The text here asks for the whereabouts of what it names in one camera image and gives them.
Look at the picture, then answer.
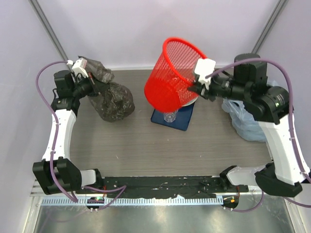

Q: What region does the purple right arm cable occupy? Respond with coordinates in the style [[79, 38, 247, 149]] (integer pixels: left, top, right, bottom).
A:
[[206, 58, 311, 213]]

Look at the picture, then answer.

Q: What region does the clear plastic cup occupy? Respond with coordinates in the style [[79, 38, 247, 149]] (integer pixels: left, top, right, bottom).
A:
[[163, 111, 178, 123]]

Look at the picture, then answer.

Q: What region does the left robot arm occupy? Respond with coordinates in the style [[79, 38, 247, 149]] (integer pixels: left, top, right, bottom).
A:
[[33, 70, 104, 195]]

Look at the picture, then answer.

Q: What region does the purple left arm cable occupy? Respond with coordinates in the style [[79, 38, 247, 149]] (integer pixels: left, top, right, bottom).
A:
[[35, 60, 127, 212]]

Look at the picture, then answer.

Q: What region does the blue place mat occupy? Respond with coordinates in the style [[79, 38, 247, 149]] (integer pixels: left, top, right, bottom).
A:
[[151, 103, 195, 131]]

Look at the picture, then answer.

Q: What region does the white slotted cable duct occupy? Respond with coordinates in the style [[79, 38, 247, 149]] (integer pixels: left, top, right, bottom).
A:
[[41, 195, 223, 206]]

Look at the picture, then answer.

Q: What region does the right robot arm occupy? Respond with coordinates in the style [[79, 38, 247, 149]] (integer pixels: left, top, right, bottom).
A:
[[190, 53, 311, 198]]

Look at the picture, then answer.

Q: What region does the blue plastic trash bag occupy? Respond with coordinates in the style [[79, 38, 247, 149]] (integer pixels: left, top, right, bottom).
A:
[[221, 80, 280, 142]]

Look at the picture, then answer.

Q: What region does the black plastic trash bag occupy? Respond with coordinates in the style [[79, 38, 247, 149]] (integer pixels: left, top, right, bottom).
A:
[[84, 57, 135, 122]]

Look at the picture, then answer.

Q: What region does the red mesh trash bin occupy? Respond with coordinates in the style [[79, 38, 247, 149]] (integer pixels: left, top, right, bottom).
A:
[[144, 37, 207, 113]]

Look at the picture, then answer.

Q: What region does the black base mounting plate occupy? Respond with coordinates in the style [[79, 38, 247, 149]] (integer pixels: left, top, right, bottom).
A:
[[92, 176, 249, 199]]

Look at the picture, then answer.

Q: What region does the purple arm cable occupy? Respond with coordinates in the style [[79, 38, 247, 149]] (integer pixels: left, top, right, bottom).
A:
[[35, 60, 127, 212], [206, 58, 311, 213]]

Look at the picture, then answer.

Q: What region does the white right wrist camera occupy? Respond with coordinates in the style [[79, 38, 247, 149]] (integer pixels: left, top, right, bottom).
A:
[[193, 58, 216, 90]]

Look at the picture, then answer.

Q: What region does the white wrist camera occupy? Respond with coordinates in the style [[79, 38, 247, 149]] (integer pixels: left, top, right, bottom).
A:
[[72, 58, 88, 78], [193, 58, 216, 90]]

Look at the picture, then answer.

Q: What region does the red patterned plate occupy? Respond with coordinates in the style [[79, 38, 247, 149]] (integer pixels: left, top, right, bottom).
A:
[[182, 98, 198, 107]]

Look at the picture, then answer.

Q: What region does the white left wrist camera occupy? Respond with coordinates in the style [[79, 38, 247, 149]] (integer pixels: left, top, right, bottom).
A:
[[72, 58, 88, 78]]

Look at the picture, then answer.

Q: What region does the aluminium frame rail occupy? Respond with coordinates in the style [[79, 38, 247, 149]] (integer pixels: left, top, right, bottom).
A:
[[30, 185, 262, 196]]

